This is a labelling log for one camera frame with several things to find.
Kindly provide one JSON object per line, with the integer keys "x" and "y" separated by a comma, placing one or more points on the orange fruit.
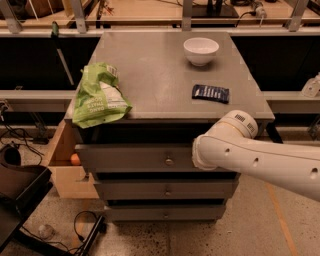
{"x": 74, "y": 159}

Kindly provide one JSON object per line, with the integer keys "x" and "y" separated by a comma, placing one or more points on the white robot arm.
{"x": 231, "y": 144}

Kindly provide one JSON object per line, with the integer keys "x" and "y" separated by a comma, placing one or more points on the green handled tool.
{"x": 55, "y": 38}

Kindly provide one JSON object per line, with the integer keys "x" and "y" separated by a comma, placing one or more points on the grey top drawer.
{"x": 130, "y": 158}

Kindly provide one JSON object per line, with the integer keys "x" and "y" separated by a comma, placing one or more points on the green chip bag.
{"x": 99, "y": 99}

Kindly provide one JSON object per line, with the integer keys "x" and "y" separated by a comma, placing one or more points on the dark blue snack packet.
{"x": 210, "y": 93}

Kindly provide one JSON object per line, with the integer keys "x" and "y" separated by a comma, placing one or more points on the black monitor stand base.
{"x": 214, "y": 9}

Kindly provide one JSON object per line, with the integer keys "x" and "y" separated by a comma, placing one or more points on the grey bottom drawer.
{"x": 165, "y": 213}

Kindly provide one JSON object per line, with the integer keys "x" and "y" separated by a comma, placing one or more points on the light wooden box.
{"x": 70, "y": 181}

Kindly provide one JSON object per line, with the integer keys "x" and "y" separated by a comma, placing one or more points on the grey drawer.
{"x": 165, "y": 189}
{"x": 165, "y": 213}
{"x": 130, "y": 158}

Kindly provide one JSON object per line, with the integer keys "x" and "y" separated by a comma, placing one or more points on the grey drawer cabinet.
{"x": 157, "y": 79}

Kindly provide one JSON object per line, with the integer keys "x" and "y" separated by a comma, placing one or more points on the white ceramic bowl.
{"x": 199, "y": 51}

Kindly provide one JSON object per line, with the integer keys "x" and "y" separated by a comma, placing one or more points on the grey middle drawer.
{"x": 165, "y": 189}

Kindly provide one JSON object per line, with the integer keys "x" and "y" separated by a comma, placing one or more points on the black bin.
{"x": 22, "y": 188}

